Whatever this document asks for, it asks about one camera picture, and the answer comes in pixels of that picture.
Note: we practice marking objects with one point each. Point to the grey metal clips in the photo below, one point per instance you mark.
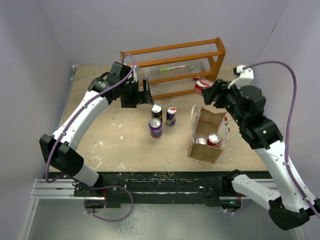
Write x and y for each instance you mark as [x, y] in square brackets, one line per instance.
[198, 68]

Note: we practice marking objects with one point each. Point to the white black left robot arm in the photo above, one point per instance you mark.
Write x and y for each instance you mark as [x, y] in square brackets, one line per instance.
[59, 149]

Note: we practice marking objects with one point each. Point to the red white small box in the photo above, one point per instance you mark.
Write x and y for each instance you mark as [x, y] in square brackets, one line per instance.
[195, 78]

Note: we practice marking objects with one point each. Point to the brown canvas tote bag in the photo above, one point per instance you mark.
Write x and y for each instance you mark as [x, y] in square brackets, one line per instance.
[203, 123]

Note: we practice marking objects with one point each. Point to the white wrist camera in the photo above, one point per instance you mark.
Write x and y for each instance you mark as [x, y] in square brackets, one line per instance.
[244, 77]
[134, 73]

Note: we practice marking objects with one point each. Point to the black beverage can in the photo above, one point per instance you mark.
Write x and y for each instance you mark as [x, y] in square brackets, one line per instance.
[156, 111]

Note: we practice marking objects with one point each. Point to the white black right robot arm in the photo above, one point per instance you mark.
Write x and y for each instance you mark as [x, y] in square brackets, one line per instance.
[292, 204]

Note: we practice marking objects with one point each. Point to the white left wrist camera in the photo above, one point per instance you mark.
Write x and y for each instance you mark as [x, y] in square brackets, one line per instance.
[134, 73]

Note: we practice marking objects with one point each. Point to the purple soda can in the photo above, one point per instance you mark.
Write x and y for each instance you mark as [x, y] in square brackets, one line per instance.
[200, 140]
[155, 127]

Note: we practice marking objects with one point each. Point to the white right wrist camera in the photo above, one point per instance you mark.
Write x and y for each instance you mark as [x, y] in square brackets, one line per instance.
[244, 77]

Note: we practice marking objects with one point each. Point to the orange wooden shelf rack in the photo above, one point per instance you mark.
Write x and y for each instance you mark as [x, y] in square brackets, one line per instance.
[178, 82]

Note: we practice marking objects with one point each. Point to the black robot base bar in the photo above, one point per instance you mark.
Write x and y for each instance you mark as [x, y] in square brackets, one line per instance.
[184, 187]

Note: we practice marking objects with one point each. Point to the aluminium front frame rail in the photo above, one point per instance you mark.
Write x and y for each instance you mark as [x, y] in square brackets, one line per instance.
[66, 189]

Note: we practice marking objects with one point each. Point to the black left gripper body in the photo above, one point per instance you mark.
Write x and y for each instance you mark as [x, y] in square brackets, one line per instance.
[129, 95]

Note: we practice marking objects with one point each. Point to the green white marker pen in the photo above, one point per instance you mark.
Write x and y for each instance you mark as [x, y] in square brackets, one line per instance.
[172, 68]

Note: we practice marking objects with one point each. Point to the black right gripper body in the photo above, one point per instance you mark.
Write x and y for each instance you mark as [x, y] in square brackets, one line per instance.
[227, 99]

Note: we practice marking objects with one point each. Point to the white can red tab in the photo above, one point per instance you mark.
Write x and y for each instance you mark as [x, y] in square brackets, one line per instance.
[171, 115]

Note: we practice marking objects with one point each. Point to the red soda can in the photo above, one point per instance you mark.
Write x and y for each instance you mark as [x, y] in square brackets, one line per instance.
[213, 140]
[202, 84]

